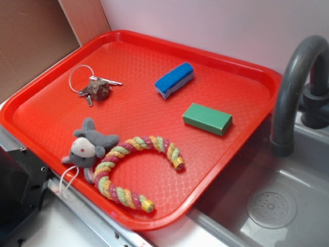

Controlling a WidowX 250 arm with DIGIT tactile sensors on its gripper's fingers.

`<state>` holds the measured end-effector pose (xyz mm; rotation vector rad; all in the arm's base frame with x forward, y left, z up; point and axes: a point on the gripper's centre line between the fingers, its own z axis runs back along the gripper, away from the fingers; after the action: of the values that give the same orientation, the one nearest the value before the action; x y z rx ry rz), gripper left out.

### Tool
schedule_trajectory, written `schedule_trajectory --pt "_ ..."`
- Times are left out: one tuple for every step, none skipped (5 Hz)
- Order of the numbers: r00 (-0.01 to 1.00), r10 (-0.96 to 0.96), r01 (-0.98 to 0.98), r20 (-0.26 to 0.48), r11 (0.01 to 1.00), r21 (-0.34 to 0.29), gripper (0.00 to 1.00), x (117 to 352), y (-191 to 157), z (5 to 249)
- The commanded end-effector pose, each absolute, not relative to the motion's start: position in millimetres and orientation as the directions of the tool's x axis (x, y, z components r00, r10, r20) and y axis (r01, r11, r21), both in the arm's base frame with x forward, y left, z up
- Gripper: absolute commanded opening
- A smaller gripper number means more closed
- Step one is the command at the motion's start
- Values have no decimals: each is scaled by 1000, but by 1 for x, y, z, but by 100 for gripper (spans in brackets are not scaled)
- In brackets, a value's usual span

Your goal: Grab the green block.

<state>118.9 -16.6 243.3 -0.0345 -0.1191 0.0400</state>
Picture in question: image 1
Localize green rectangular block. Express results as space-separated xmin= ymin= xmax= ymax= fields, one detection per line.
xmin=182 ymin=103 xmax=233 ymax=136

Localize red plastic tray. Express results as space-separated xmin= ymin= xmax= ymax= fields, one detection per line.
xmin=1 ymin=30 xmax=281 ymax=231

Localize blue sponge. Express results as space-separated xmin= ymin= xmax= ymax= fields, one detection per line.
xmin=155 ymin=63 xmax=194 ymax=100

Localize brown rock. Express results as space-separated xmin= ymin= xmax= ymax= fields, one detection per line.
xmin=87 ymin=80 xmax=112 ymax=101

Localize grey plush toy animal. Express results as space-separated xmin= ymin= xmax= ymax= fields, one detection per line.
xmin=62 ymin=117 xmax=119 ymax=184

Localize grey plastic sink basin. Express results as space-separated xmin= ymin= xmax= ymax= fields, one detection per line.
xmin=189 ymin=119 xmax=328 ymax=246

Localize sink drain strainer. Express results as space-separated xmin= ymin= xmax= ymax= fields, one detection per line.
xmin=246 ymin=186 xmax=297 ymax=229

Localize grey curved faucet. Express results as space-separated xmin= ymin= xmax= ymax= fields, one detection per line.
xmin=270 ymin=35 xmax=328 ymax=157

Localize brown cardboard panel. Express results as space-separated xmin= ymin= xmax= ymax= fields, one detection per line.
xmin=1 ymin=1 xmax=110 ymax=102

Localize multicolour braided rope toy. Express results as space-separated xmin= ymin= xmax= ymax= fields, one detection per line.
xmin=94 ymin=136 xmax=185 ymax=213

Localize silver keys on ring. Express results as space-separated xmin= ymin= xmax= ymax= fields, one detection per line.
xmin=68 ymin=64 xmax=123 ymax=107

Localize black metal mount bracket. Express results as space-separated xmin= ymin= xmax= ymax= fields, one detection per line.
xmin=1 ymin=148 xmax=51 ymax=244

